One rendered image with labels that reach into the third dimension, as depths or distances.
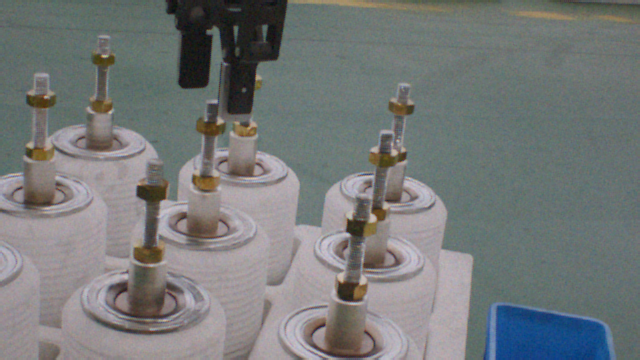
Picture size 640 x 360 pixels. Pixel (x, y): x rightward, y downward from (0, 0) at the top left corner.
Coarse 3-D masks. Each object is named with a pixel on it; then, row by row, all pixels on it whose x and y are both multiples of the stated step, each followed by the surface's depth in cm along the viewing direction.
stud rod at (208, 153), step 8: (208, 104) 69; (216, 104) 69; (208, 112) 69; (216, 112) 69; (208, 120) 69; (216, 120) 70; (208, 136) 70; (216, 136) 70; (208, 144) 70; (216, 144) 71; (208, 152) 70; (200, 160) 71; (208, 160) 71; (200, 168) 71; (208, 168) 71
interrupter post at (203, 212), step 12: (192, 192) 71; (204, 192) 71; (216, 192) 71; (192, 204) 71; (204, 204) 71; (216, 204) 71; (192, 216) 72; (204, 216) 71; (216, 216) 72; (192, 228) 72; (204, 228) 72; (216, 228) 72
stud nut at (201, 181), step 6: (192, 174) 71; (198, 174) 71; (216, 174) 71; (192, 180) 71; (198, 180) 71; (204, 180) 71; (210, 180) 71; (216, 180) 71; (198, 186) 71; (204, 186) 71; (210, 186) 71; (216, 186) 71
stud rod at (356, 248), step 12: (360, 192) 58; (360, 204) 57; (372, 204) 58; (360, 216) 57; (348, 240) 58; (360, 240) 58; (348, 252) 58; (360, 252) 58; (348, 264) 59; (360, 264) 59; (348, 276) 59; (360, 276) 59
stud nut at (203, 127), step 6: (198, 120) 70; (222, 120) 70; (198, 126) 70; (204, 126) 69; (210, 126) 69; (216, 126) 69; (222, 126) 70; (198, 132) 70; (204, 132) 69; (210, 132) 69; (216, 132) 69; (222, 132) 70
